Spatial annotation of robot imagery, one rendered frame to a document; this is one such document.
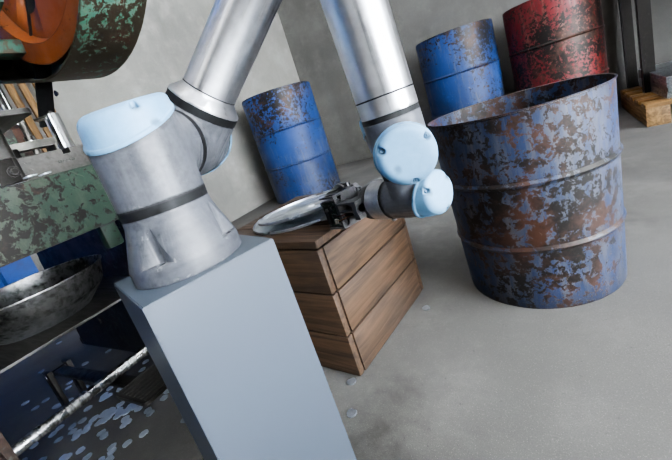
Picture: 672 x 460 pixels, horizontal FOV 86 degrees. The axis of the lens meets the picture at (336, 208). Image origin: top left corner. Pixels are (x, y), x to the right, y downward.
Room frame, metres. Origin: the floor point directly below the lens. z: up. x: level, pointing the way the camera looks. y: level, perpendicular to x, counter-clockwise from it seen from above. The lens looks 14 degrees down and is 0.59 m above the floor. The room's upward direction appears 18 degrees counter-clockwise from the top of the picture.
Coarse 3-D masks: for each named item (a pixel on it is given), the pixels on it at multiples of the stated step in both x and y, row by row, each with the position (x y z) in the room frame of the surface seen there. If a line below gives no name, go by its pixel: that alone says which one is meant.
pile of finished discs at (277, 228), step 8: (304, 216) 0.93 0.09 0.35; (312, 216) 0.91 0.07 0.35; (320, 216) 0.89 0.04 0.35; (256, 224) 1.01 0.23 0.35; (280, 224) 0.94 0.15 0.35; (288, 224) 0.91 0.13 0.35; (296, 224) 0.88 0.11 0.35; (304, 224) 0.84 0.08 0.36; (256, 232) 0.92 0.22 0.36; (264, 232) 0.91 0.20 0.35; (272, 232) 0.87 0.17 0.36; (280, 232) 0.85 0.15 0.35
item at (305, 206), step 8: (304, 200) 1.10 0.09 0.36; (312, 200) 0.98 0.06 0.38; (280, 208) 1.07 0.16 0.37; (288, 208) 1.04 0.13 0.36; (296, 208) 0.93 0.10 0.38; (304, 208) 0.90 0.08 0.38; (312, 208) 0.87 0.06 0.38; (320, 208) 0.82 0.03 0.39; (264, 216) 1.01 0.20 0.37; (272, 216) 0.99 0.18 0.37; (280, 216) 0.93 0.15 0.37; (288, 216) 0.88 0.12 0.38; (296, 216) 0.85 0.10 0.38; (264, 224) 0.87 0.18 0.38; (272, 224) 0.85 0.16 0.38
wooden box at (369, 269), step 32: (320, 224) 0.83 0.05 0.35; (384, 224) 0.92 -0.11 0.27; (288, 256) 0.78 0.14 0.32; (320, 256) 0.72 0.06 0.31; (352, 256) 0.79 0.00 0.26; (384, 256) 0.88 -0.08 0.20; (320, 288) 0.73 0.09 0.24; (352, 288) 0.76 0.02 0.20; (384, 288) 0.85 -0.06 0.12; (416, 288) 0.97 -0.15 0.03; (320, 320) 0.76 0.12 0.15; (352, 320) 0.74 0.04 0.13; (384, 320) 0.82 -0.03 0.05; (320, 352) 0.78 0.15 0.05; (352, 352) 0.72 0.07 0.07
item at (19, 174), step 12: (24, 108) 0.80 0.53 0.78; (0, 120) 0.78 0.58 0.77; (12, 120) 0.81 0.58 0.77; (0, 132) 0.85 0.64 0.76; (0, 144) 0.84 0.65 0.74; (0, 156) 0.83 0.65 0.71; (12, 156) 0.85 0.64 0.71; (0, 168) 0.82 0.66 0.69; (12, 168) 0.83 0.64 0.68; (0, 180) 0.81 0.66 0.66; (12, 180) 0.83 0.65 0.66; (24, 180) 0.85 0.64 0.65
